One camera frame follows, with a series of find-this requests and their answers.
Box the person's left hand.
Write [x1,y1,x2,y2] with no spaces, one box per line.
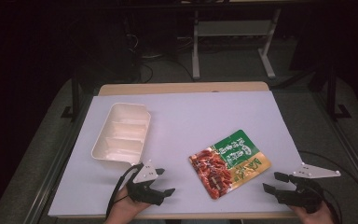
[104,186,152,224]

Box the white metal stand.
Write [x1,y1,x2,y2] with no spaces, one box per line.
[191,7,283,80]

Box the black floor cable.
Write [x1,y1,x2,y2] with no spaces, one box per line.
[139,57,196,84]

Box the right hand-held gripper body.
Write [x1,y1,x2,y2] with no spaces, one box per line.
[274,161,342,215]

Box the white divided plastic tray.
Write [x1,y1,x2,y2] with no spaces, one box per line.
[90,102,152,166]

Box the metal frame rail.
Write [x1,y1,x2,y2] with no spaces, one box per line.
[311,91,358,203]
[22,92,91,224]

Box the green and red snack packet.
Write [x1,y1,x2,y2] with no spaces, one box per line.
[188,129,273,201]

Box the white table mat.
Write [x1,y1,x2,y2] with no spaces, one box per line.
[48,91,304,218]

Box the person's right hand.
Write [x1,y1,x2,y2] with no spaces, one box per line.
[288,200,336,224]

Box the black metal stand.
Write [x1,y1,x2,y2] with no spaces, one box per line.
[324,63,352,121]
[60,70,83,122]

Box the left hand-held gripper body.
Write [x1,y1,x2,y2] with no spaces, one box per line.
[125,159,166,206]

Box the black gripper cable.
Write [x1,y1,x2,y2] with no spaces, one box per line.
[297,149,358,224]
[105,163,145,220]

